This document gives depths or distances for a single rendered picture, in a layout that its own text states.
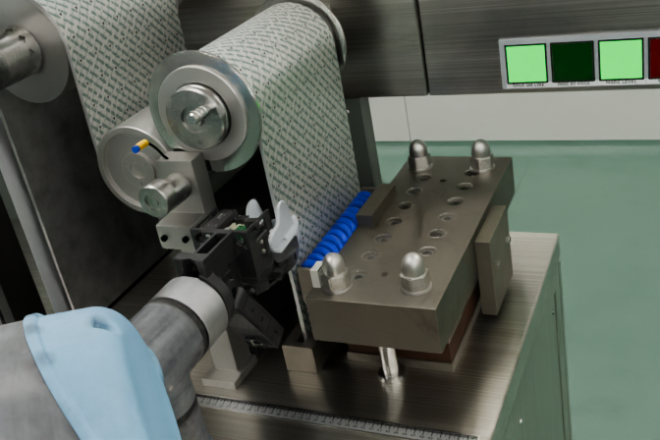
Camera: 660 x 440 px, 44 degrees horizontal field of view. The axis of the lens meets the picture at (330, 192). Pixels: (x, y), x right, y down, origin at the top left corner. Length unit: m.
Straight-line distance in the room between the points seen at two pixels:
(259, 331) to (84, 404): 0.53
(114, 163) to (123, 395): 0.70
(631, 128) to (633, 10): 2.60
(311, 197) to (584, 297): 1.81
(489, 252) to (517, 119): 2.72
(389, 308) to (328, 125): 0.29
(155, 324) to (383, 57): 0.59
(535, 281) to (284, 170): 0.40
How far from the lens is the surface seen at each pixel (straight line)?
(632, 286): 2.81
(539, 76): 1.13
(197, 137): 0.94
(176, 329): 0.76
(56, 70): 1.07
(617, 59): 1.11
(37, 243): 1.25
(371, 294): 0.94
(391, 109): 3.89
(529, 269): 1.20
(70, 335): 0.41
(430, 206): 1.11
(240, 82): 0.90
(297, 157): 1.01
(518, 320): 1.10
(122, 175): 1.07
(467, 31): 1.14
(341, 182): 1.13
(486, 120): 3.77
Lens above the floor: 1.53
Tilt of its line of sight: 25 degrees down
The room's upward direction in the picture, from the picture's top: 11 degrees counter-clockwise
